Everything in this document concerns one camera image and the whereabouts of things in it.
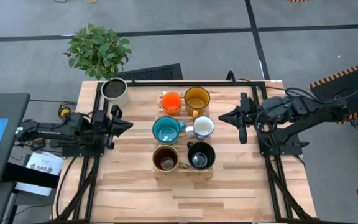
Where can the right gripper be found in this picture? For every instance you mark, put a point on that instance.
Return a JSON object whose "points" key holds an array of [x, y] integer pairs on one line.
{"points": [[249, 118]]}

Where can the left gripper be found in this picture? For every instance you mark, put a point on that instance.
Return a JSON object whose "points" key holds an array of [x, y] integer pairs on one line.
{"points": [[101, 127]]}

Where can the white blue-patterned mug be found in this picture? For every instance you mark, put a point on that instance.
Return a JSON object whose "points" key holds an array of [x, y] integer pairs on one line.
{"points": [[204, 127]]}

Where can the amber glass mug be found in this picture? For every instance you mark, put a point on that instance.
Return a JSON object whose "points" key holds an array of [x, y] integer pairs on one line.
{"points": [[196, 99]]}

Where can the teal mug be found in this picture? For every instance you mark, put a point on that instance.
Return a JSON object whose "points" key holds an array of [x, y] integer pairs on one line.
{"points": [[166, 130]]}

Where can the black mug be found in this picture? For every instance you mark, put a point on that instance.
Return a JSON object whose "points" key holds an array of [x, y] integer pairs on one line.
{"points": [[201, 155]]}

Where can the orange mug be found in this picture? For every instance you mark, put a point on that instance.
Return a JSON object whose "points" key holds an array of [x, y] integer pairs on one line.
{"points": [[171, 104]]}

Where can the brown gold-rimmed mug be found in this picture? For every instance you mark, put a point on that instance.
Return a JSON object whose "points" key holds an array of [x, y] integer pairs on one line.
{"points": [[165, 158]]}

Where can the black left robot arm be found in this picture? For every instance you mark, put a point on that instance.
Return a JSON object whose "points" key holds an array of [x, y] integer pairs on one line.
{"points": [[51, 130]]}

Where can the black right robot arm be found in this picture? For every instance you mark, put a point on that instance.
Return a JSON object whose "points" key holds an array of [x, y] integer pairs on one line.
{"points": [[309, 109]]}

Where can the white plant pot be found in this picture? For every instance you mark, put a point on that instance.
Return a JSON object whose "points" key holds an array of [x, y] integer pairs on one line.
{"points": [[113, 90]]}

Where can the yellow plug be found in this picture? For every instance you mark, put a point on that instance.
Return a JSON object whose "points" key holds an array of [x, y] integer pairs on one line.
{"points": [[64, 112]]}

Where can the black floor mat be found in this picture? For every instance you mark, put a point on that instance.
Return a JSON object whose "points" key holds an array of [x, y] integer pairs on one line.
{"points": [[154, 73]]}

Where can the wooden slatted rack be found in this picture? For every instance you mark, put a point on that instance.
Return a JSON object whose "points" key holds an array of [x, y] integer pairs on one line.
{"points": [[182, 175]]}

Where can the green leafy plant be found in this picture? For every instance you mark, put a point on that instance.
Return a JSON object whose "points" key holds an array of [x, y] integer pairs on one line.
{"points": [[98, 51]]}

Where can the white printed paper sheet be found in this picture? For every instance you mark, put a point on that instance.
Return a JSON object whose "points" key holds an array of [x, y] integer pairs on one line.
{"points": [[43, 163]]}

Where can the plain white paper sheet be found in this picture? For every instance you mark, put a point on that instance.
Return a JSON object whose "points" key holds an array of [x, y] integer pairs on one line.
{"points": [[33, 189]]}

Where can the grey desk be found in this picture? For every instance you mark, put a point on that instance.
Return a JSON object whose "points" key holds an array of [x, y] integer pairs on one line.
{"points": [[11, 105]]}

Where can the black aluminium table frame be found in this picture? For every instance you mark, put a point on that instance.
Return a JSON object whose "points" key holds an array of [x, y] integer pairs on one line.
{"points": [[213, 83]]}

